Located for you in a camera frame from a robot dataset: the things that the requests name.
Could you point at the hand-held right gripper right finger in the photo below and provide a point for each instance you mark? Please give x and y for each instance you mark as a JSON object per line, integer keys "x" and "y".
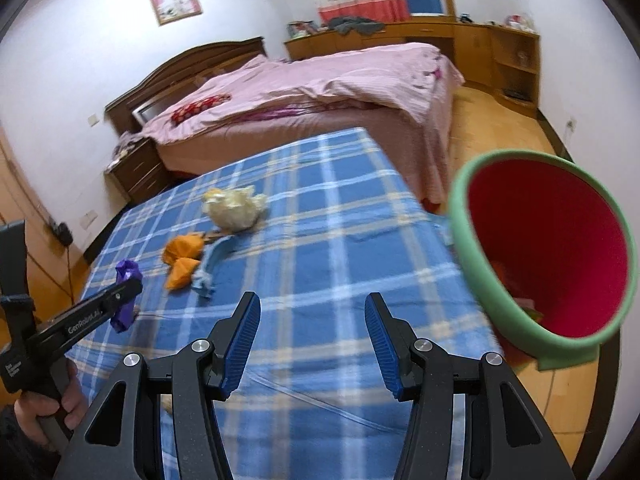
{"x": 382, "y": 345}

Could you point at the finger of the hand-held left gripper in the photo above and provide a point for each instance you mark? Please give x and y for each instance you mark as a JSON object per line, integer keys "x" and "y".
{"x": 125, "y": 291}

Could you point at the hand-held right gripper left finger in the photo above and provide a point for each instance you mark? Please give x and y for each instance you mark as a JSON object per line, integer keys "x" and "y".
{"x": 242, "y": 340}

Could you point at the purple plastic bag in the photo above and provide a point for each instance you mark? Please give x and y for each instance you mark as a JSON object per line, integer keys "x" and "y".
{"x": 125, "y": 272}

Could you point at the orange scrap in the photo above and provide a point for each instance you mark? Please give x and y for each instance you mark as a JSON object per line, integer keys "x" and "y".
{"x": 182, "y": 274}
{"x": 185, "y": 248}

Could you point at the blue wrapper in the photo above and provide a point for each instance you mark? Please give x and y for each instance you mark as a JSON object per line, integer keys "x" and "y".
{"x": 210, "y": 265}

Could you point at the cream plastic bag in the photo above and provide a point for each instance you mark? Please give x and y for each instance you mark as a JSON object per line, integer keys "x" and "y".
{"x": 235, "y": 210}

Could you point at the red bin with green rim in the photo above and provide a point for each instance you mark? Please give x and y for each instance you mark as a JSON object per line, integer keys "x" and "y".
{"x": 550, "y": 260}

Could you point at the person's left forearm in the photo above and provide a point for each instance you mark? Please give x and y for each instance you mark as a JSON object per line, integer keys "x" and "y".
{"x": 20, "y": 460}

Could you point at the person's left hand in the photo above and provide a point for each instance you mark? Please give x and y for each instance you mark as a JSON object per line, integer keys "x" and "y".
{"x": 75, "y": 395}

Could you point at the dark wooden nightstand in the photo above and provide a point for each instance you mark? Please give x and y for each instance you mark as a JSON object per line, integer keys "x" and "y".
{"x": 140, "y": 175}

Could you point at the blue plaid tablecloth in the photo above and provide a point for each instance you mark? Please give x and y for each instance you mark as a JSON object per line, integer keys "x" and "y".
{"x": 310, "y": 240}

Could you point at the grey cloth bundle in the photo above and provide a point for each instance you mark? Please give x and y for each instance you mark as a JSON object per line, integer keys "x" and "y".
{"x": 127, "y": 146}

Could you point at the wooden wardrobe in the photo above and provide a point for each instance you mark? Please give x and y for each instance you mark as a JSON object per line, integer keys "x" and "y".
{"x": 7, "y": 180}

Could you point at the red floral pillow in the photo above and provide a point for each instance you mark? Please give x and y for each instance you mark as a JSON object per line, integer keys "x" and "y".
{"x": 200, "y": 109}

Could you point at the dark wooden bed headboard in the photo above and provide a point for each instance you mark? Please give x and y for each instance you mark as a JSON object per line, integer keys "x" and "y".
{"x": 175, "y": 70}

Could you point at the bed with pink blanket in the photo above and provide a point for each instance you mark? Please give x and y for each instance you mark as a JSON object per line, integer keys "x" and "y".
{"x": 325, "y": 80}

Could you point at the black flat device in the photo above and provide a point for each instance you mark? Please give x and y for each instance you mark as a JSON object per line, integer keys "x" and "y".
{"x": 515, "y": 94}

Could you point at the framed wedding photo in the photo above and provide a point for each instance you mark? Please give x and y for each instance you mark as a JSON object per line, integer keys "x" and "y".
{"x": 174, "y": 0}

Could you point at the wooden desk cabinet unit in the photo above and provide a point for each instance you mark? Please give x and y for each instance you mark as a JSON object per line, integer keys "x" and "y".
{"x": 480, "y": 45}

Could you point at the dark grey clothes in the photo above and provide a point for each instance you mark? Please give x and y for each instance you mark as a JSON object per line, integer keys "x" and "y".
{"x": 355, "y": 26}

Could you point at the drinking glass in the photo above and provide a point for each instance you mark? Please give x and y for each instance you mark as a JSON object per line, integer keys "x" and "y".
{"x": 522, "y": 55}

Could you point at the clear plastic bag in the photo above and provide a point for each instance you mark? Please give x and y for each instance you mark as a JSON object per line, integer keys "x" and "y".
{"x": 521, "y": 21}

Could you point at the black wall charger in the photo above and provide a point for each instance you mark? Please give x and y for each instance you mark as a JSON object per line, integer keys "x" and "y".
{"x": 62, "y": 232}

